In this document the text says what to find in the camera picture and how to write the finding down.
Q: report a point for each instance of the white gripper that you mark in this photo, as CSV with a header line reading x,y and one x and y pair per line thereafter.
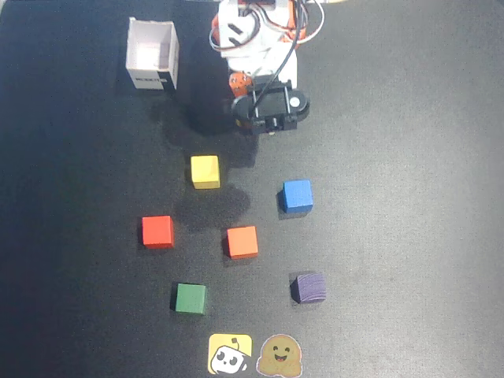
x,y
276,123

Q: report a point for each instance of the orange wooden cube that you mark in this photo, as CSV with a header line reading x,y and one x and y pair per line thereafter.
x,y
242,241

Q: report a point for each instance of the white and orange robot arm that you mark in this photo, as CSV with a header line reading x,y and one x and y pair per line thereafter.
x,y
235,21

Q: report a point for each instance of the yellow wooden cube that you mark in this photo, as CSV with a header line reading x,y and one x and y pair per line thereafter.
x,y
204,170

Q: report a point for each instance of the blue wooden cube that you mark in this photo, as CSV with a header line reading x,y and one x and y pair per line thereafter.
x,y
297,195

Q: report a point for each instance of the red wooden cube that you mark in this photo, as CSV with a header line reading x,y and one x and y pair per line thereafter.
x,y
157,231

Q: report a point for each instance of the purple wooden cube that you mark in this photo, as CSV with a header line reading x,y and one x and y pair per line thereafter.
x,y
309,288

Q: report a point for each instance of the green wooden cube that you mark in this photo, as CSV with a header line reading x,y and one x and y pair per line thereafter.
x,y
190,298

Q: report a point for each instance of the white open cardboard box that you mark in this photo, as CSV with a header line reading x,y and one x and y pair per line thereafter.
x,y
151,51

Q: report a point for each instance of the dark felt mat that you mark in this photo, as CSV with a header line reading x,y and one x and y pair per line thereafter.
x,y
393,197

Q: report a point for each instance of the yellow robot face sticker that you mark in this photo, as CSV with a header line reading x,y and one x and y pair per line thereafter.
x,y
229,353

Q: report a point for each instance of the brown smiling face sticker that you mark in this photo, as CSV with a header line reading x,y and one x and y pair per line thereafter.
x,y
280,355

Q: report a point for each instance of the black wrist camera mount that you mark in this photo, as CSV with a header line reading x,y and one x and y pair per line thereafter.
x,y
277,106

